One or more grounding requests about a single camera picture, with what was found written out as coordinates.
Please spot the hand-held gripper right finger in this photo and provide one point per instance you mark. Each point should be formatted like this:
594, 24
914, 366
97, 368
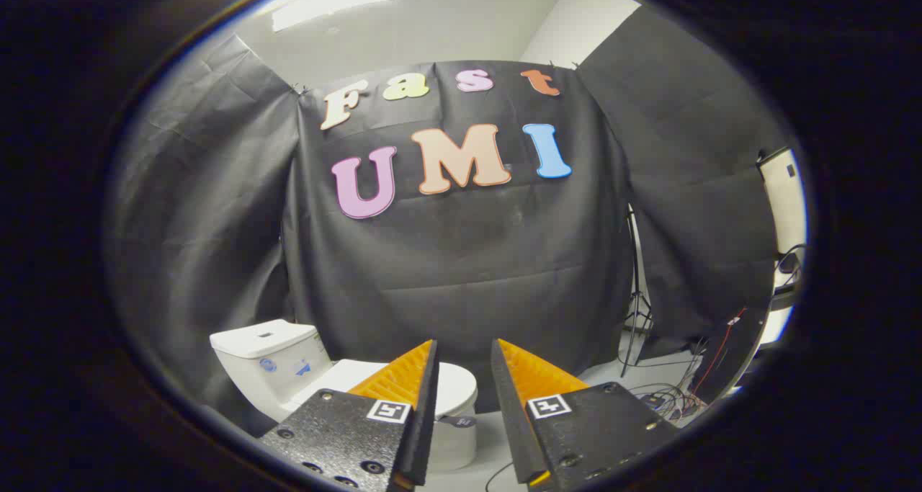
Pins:
513, 420

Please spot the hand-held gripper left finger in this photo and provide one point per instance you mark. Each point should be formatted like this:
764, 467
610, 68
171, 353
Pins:
425, 420

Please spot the white toilet lid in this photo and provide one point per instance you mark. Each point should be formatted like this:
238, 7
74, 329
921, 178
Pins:
457, 387

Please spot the white toilet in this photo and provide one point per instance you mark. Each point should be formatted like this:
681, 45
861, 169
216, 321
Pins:
252, 369

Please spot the small black adapter box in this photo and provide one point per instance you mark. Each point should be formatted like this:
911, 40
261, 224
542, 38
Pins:
652, 400

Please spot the black backdrop cloth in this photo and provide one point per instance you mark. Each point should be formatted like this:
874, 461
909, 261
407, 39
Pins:
468, 261

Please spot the black tripod stand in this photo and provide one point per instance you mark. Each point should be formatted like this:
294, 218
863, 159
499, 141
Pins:
637, 297

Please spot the white appliance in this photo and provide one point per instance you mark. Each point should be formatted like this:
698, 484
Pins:
785, 197

